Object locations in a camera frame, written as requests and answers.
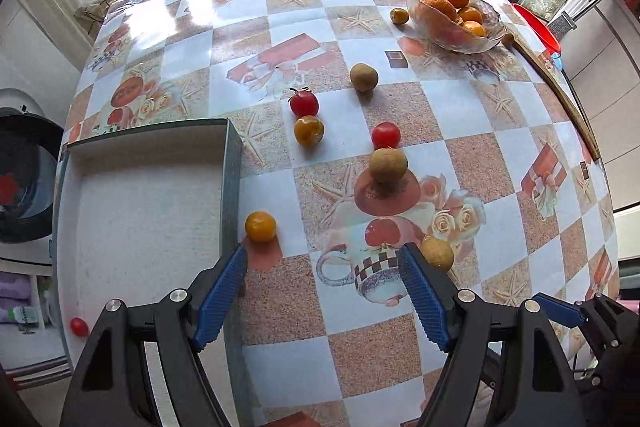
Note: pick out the red plastic basin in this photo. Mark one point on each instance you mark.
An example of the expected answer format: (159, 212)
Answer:
(537, 29)

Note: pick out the grey cardboard box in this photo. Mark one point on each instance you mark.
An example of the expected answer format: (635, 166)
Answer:
(145, 217)

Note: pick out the small brown longan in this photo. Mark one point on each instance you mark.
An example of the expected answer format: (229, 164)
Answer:
(508, 39)

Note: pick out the small red cherry tomato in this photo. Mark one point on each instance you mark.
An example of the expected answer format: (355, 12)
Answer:
(78, 326)

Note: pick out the white bottle green label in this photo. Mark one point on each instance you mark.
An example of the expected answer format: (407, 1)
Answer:
(24, 314)

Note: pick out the yellow kumquat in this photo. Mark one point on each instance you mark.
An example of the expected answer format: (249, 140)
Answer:
(438, 254)
(398, 16)

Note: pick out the white washing machine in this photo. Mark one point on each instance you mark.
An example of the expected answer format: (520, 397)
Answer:
(25, 177)

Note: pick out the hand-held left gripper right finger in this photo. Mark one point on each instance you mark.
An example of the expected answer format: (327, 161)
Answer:
(425, 302)

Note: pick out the clear glass bowl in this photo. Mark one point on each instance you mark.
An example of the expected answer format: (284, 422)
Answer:
(450, 37)

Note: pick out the red cherry tomato with stem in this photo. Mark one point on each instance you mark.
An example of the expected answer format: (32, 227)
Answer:
(304, 103)

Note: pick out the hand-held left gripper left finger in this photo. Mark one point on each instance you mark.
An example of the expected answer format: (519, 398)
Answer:
(220, 299)

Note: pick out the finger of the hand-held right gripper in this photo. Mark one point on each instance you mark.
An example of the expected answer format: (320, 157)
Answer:
(557, 311)

